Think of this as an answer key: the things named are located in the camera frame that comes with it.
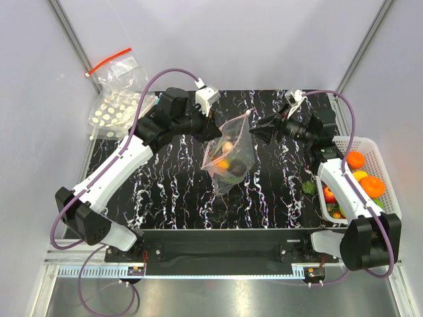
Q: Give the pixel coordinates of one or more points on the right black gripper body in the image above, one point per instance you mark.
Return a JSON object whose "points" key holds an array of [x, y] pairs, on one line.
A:
{"points": [[291, 128]]}

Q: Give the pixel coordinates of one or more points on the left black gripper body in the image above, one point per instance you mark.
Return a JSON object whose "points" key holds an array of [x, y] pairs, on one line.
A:
{"points": [[197, 124]]}

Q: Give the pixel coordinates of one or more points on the beige garlic bulb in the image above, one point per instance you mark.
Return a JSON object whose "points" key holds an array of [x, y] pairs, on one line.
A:
{"points": [[226, 147]]}

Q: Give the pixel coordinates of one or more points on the pink zipper clear bag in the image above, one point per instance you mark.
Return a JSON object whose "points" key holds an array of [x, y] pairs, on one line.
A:
{"points": [[235, 130]]}

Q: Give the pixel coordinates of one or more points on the red orange mango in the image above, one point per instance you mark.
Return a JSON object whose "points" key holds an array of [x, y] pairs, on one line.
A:
{"points": [[221, 163]]}

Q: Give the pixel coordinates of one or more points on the dark purple fruit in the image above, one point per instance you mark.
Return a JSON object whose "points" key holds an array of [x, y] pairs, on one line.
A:
{"points": [[237, 168]]}

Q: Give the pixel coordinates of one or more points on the green netted melon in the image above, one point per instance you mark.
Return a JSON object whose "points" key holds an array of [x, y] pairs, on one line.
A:
{"points": [[224, 184]]}

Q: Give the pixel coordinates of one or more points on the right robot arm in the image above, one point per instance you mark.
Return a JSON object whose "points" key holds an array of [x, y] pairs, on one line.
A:
{"points": [[372, 237]]}

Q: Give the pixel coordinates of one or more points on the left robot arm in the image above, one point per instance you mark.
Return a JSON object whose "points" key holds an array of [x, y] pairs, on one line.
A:
{"points": [[173, 114]]}

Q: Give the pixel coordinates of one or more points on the dotted clear bag stack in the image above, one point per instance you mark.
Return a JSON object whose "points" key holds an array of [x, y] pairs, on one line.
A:
{"points": [[113, 112]]}

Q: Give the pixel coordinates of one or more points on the red zipper clear bag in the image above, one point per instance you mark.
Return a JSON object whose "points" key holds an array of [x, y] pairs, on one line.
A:
{"points": [[120, 71]]}

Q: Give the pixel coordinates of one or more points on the green leaf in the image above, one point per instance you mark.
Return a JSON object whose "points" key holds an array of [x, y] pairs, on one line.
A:
{"points": [[309, 188]]}

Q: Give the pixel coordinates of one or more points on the orange fruit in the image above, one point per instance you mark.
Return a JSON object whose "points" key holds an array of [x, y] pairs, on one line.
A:
{"points": [[373, 187], [355, 160]]}

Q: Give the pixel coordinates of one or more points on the yellow bell pepper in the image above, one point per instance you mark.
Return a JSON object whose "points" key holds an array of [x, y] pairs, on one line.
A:
{"points": [[359, 174]]}

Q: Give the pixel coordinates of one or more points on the white plastic basket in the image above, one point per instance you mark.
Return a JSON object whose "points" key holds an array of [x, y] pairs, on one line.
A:
{"points": [[374, 166]]}

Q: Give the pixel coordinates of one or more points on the green watermelon toy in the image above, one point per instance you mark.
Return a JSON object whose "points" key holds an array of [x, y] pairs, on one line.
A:
{"points": [[378, 203]]}

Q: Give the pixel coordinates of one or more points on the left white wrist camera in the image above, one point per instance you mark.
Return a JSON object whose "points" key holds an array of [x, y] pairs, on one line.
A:
{"points": [[206, 97]]}

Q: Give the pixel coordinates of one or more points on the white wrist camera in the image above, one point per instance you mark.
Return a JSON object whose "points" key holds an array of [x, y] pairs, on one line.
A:
{"points": [[206, 97], [294, 98]]}

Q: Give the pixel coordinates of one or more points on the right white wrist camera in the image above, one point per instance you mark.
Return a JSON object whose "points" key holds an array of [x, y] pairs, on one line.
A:
{"points": [[294, 98]]}

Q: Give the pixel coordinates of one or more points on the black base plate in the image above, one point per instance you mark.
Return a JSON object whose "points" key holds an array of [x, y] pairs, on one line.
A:
{"points": [[221, 253]]}

